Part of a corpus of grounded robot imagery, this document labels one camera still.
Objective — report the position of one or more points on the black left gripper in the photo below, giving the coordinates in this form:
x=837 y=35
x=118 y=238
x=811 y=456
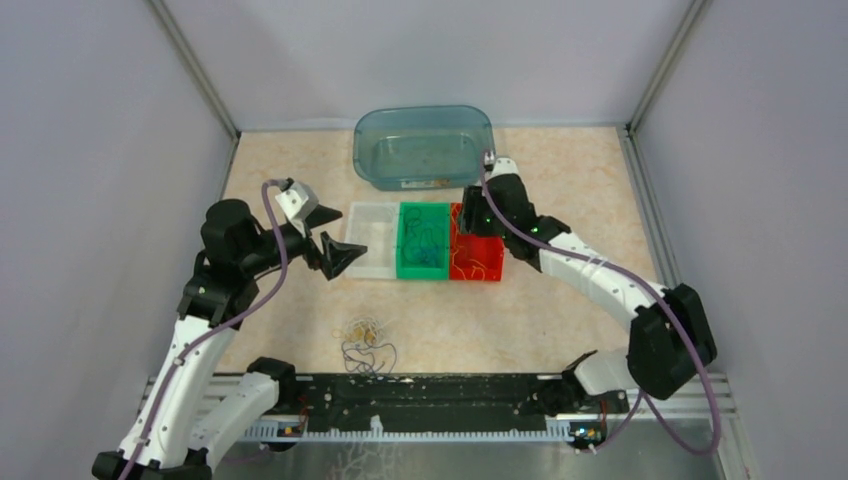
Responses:
x=336 y=256

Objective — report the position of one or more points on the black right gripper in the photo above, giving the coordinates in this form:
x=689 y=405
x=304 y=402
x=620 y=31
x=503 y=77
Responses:
x=474 y=200

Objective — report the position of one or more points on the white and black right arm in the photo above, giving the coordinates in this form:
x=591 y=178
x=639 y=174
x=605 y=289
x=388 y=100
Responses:
x=669 y=336

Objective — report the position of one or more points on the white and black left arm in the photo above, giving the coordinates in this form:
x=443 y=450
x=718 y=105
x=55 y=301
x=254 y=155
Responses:
x=169 y=440

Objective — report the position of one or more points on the red plastic bin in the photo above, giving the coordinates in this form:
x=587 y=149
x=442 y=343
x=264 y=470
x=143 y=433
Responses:
x=473 y=258

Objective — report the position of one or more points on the white plastic bin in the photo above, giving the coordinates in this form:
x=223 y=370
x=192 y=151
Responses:
x=374 y=224

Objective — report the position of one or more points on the green plastic bin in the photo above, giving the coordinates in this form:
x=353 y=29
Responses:
x=423 y=243

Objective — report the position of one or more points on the teal transparent plastic tub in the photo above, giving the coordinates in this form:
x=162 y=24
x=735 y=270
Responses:
x=421 y=147

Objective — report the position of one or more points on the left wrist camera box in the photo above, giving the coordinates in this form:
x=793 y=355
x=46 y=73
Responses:
x=297 y=201

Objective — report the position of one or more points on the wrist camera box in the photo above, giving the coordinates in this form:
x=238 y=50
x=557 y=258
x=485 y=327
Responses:
x=297 y=201
x=495 y=165

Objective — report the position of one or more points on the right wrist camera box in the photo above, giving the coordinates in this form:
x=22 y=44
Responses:
x=495 y=165

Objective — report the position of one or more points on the aluminium frame rail left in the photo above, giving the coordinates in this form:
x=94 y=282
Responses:
x=206 y=126

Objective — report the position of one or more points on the aluminium frame rail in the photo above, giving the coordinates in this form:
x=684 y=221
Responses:
x=206 y=126
x=734 y=455

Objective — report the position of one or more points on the aluminium frame rail right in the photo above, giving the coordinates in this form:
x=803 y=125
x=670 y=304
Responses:
x=734 y=455

